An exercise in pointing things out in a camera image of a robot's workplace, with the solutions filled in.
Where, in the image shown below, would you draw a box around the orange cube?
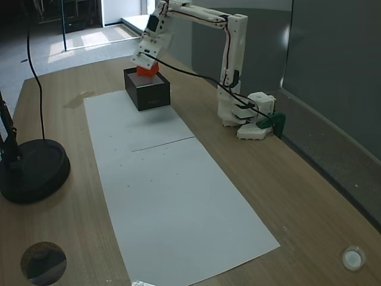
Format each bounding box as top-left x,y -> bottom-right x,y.
136,63 -> 160,79

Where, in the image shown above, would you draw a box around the dark brown open box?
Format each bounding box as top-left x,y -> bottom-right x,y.
123,67 -> 171,112

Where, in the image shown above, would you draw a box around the white paper sheet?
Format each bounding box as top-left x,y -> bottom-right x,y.
91,137 -> 282,284
83,90 -> 196,160

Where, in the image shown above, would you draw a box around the thin black pole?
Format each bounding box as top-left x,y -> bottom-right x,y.
60,0 -> 67,52

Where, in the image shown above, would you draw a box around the green table clamp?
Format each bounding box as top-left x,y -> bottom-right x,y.
257,112 -> 287,138

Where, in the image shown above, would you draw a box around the grey desk partition panel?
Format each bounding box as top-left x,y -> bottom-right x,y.
190,0 -> 381,235

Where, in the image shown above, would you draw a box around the black stand with round base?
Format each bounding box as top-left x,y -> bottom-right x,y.
0,88 -> 71,205

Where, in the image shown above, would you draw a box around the small white round cap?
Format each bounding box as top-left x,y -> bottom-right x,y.
341,245 -> 366,271

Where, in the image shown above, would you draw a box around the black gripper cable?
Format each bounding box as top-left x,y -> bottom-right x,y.
144,52 -> 282,122

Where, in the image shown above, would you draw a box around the black stand cable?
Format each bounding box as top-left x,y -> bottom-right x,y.
26,0 -> 46,142

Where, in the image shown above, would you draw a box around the round table cable hole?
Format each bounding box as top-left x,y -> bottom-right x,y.
20,241 -> 68,284

